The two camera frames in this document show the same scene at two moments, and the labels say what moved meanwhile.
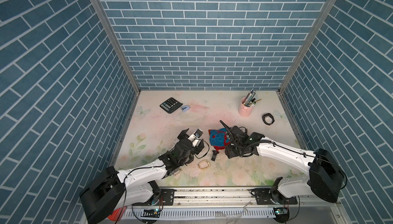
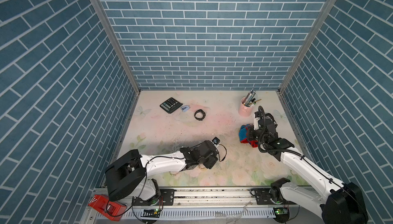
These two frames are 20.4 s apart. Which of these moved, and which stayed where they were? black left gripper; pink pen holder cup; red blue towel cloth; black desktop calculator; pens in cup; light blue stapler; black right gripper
Moved: red blue towel cloth; black right gripper; black left gripper
Stayed: pens in cup; light blue stapler; black desktop calculator; pink pen holder cup
